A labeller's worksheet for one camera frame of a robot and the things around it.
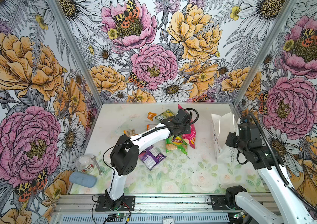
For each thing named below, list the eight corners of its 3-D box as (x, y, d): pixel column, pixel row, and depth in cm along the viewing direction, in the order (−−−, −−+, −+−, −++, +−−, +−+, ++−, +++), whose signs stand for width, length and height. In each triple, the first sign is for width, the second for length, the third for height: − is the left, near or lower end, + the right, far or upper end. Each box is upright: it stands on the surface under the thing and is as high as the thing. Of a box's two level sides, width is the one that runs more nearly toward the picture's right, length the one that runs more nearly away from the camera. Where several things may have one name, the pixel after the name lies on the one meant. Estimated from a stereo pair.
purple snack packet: (148, 171, 87) (148, 169, 84) (137, 157, 92) (137, 155, 90) (165, 157, 92) (165, 155, 90) (154, 145, 98) (153, 143, 96)
